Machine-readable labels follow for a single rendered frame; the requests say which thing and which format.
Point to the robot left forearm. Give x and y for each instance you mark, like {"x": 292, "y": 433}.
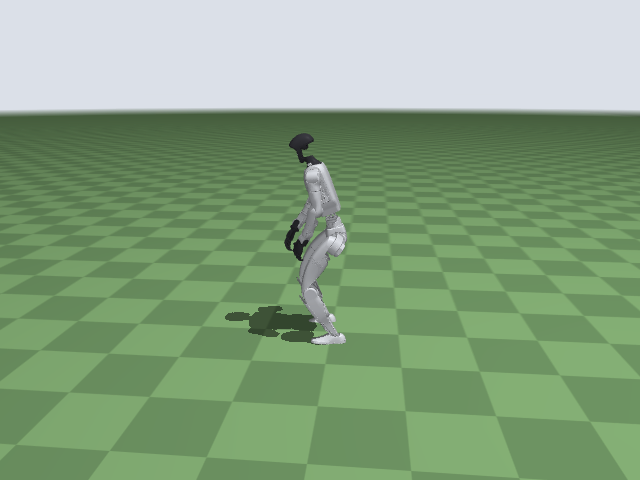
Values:
{"x": 309, "y": 227}

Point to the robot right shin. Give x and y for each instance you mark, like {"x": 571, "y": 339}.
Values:
{"x": 315, "y": 283}

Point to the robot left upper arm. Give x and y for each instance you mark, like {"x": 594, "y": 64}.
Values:
{"x": 313, "y": 180}

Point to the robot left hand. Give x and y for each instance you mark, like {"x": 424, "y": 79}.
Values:
{"x": 298, "y": 248}

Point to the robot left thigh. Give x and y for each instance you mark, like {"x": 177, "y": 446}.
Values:
{"x": 319, "y": 260}

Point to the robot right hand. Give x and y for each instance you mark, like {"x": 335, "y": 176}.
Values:
{"x": 290, "y": 234}

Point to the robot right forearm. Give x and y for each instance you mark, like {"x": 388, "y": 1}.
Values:
{"x": 303, "y": 215}

